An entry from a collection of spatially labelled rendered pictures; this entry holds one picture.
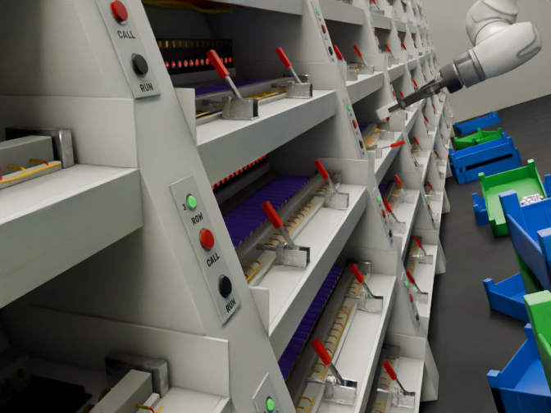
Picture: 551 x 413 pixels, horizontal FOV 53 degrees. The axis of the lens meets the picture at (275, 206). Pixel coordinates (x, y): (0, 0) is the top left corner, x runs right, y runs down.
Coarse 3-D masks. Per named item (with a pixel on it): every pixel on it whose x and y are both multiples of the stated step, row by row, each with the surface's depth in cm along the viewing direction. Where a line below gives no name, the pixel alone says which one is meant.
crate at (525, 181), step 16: (528, 160) 207; (480, 176) 212; (496, 176) 213; (512, 176) 212; (528, 176) 211; (496, 192) 212; (528, 192) 205; (544, 192) 193; (496, 208) 205; (496, 224) 191
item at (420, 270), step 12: (420, 240) 177; (432, 240) 178; (408, 252) 165; (420, 252) 165; (432, 252) 172; (408, 264) 163; (420, 264) 163; (432, 264) 163; (408, 276) 138; (420, 276) 154; (432, 276) 154; (420, 288) 147; (432, 288) 150; (420, 300) 139; (420, 312) 134
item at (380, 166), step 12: (360, 120) 174; (372, 120) 173; (384, 120) 172; (396, 120) 171; (396, 132) 170; (384, 144) 150; (372, 156) 115; (384, 156) 135; (372, 168) 116; (384, 168) 133
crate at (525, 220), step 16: (512, 192) 71; (512, 208) 71; (528, 208) 72; (544, 208) 72; (512, 224) 68; (528, 224) 73; (544, 224) 73; (512, 240) 73; (528, 240) 61; (544, 240) 54; (528, 256) 65; (544, 256) 55; (544, 272) 58
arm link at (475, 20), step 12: (480, 0) 150; (492, 0) 146; (504, 0) 145; (516, 0) 146; (468, 12) 156; (480, 12) 148; (492, 12) 146; (504, 12) 145; (516, 12) 146; (468, 24) 153; (480, 24) 148; (468, 36) 154
